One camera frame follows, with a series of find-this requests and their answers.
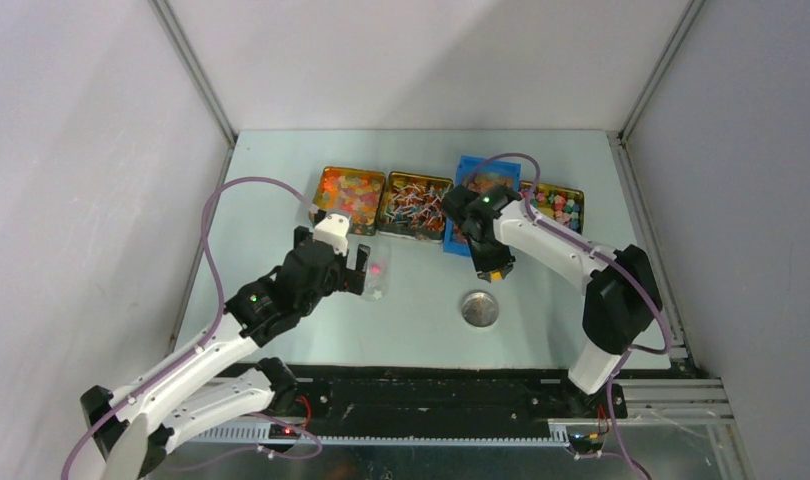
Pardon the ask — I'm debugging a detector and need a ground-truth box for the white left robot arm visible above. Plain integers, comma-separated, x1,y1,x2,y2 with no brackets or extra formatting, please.
80,217,371,479

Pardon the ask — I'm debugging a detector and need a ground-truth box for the silver metal jar lid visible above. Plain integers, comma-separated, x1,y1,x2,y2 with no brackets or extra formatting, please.
460,291,499,328

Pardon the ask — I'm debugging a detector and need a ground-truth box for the clear plastic jar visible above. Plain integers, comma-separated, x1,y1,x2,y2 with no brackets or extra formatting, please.
361,238,392,301

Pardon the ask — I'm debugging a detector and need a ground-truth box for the tin of lollipops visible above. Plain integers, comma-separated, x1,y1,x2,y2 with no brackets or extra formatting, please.
376,171,453,243

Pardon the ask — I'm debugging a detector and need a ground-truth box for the tin of colourful cube candies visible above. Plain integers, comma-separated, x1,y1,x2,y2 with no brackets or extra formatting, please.
518,181,585,234

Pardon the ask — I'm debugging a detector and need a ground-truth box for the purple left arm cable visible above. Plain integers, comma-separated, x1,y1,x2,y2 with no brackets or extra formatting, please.
60,176,317,480

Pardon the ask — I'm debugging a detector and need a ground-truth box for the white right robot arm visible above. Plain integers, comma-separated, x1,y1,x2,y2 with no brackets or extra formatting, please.
442,185,670,418

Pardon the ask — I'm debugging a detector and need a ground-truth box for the tin of gummy candies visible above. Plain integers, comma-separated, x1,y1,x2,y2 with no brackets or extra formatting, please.
313,166,387,236

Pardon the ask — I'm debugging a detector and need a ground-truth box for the blue bin of candies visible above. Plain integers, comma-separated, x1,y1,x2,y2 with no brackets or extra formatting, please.
442,156,521,257

